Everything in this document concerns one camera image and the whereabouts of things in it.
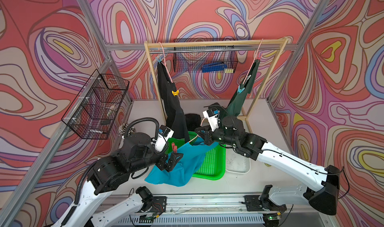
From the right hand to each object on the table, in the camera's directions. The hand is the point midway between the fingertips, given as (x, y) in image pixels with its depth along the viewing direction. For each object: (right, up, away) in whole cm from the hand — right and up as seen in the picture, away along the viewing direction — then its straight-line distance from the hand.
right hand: (196, 134), depth 68 cm
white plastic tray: (+24, -20, +19) cm, 36 cm away
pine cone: (-40, +1, +13) cm, 43 cm away
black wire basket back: (-2, +45, +34) cm, 56 cm away
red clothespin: (-9, -4, -7) cm, 12 cm away
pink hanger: (-1, -1, -1) cm, 2 cm away
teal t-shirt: (-1, -8, 0) cm, 8 cm away
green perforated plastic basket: (+10, -21, +19) cm, 30 cm away
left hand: (-8, -5, -9) cm, 13 cm away
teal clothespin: (-25, +46, +31) cm, 60 cm away
